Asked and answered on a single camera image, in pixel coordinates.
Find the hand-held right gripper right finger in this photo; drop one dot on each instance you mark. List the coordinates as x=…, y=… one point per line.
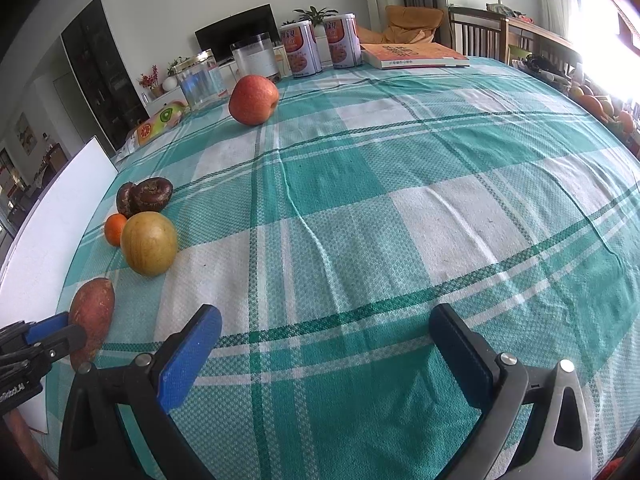
x=462, y=357

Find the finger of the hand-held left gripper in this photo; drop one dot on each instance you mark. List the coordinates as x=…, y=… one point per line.
x=47, y=329
x=65, y=341

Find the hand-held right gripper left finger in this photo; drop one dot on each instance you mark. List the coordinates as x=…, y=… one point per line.
x=189, y=357

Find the reddish sweet potato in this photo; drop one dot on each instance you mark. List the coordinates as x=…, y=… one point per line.
x=95, y=310

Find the white cardboard box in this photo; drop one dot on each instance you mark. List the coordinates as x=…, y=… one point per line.
x=55, y=230

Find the small orange mandarin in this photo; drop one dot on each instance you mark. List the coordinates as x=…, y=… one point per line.
x=115, y=230

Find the yellow-green pear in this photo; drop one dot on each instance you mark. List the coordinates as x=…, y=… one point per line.
x=149, y=244

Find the dark brown water chestnut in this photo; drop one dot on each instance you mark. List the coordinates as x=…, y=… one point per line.
x=124, y=201
x=152, y=194

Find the teal checkered tablecloth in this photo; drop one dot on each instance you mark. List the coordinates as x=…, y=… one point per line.
x=375, y=210

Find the fruit print packet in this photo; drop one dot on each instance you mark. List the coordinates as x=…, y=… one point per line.
x=160, y=122

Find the black display cabinet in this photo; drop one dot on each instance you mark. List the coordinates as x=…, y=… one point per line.
x=102, y=75

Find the red apple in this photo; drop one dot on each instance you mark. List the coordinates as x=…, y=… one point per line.
x=252, y=100

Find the red flower bouquet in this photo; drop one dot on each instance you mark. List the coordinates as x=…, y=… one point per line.
x=149, y=81

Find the glass jar with gold lid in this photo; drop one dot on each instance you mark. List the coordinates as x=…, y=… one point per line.
x=199, y=80

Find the plant in white vase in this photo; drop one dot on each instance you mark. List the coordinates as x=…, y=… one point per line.
x=172, y=77

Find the pile of oranges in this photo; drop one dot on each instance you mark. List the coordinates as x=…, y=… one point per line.
x=597, y=105

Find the white television cabinet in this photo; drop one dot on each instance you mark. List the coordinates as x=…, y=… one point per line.
x=225, y=67

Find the orange cover book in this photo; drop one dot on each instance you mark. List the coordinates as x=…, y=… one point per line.
x=415, y=55

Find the clear jar with white label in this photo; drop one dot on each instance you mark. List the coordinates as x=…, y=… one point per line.
x=255, y=57

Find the red and white can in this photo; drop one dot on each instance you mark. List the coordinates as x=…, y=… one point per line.
x=343, y=40
x=301, y=50

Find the dark wooden chair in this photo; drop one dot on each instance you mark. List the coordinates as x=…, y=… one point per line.
x=475, y=30

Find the black flat television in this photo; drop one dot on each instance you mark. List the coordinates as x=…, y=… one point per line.
x=235, y=27

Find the orange cushion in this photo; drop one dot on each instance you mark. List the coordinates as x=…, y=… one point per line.
x=410, y=22

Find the window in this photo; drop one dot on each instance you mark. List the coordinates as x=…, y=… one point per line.
x=607, y=25

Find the green potted plant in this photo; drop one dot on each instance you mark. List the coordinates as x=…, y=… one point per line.
x=315, y=14

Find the wall picture frame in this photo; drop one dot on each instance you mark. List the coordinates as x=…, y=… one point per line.
x=25, y=134

